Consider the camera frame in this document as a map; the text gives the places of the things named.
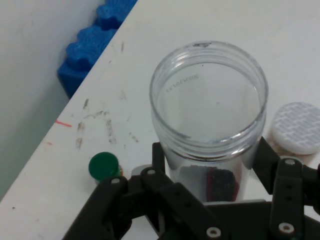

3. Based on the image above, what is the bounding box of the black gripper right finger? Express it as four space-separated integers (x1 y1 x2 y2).
251 136 320 240

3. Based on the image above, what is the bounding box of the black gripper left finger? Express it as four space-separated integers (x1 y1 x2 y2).
61 141 232 240

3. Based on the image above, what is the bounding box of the tall clear plastic jar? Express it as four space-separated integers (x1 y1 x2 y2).
149 41 270 202

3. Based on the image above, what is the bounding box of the spice jar with white lid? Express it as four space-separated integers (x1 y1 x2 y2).
266 101 320 157

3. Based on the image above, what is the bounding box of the small green-capped spice bottle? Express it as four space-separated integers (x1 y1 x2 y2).
88 151 124 186

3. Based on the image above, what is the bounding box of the dark blue foam mat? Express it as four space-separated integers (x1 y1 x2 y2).
56 0 139 100

